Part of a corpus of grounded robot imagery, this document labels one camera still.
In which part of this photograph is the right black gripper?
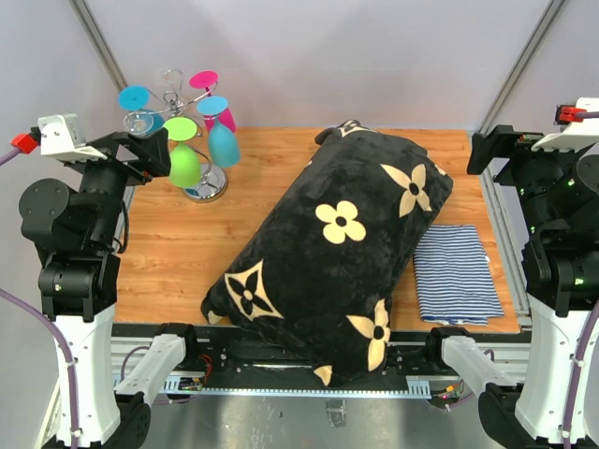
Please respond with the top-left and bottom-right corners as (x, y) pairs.
(465, 121), (586, 235)

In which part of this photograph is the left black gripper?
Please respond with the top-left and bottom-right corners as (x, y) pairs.
(66, 124), (171, 246)

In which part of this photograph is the green wine glass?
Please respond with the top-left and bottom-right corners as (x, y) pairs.
(164, 116), (201, 188)

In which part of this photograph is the light blue wine glass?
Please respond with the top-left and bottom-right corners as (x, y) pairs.
(208, 122), (241, 168)

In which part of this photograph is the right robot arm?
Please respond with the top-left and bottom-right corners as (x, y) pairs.
(423, 120), (598, 448)

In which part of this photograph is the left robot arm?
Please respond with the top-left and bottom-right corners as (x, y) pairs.
(19, 123), (200, 448)

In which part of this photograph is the clear wine glass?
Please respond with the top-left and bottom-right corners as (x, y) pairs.
(124, 110), (154, 138)
(158, 68), (183, 94)

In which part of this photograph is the dark blue wine glass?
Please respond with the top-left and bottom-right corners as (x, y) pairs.
(118, 85), (164, 136)

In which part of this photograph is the chrome wine glass rack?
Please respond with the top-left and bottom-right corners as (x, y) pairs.
(149, 71), (228, 203)

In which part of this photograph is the pink wine glass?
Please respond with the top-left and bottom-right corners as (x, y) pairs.
(189, 70), (237, 133)

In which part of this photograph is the blue striped cloth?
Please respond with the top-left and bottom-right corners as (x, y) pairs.
(413, 224), (504, 326)

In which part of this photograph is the black floral pillow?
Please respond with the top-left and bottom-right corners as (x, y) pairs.
(201, 120), (453, 388)

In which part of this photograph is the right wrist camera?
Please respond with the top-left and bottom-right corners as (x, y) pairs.
(532, 97), (598, 152)

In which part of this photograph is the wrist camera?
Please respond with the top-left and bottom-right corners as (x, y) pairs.
(10, 113), (108, 163)
(532, 97), (598, 152)

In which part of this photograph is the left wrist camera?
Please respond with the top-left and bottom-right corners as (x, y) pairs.
(10, 113), (108, 163)

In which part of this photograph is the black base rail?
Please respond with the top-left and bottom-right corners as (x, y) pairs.
(111, 322), (533, 399)

